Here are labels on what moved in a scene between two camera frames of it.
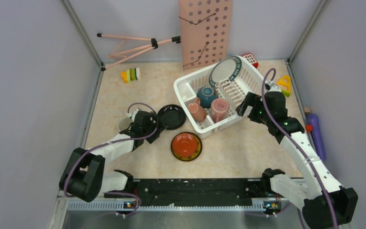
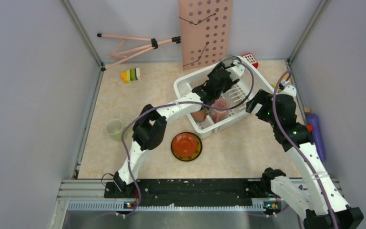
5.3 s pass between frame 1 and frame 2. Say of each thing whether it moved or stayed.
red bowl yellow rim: stayed
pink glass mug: stayed
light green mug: moved
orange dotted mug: stayed
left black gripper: moved
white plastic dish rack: stayed
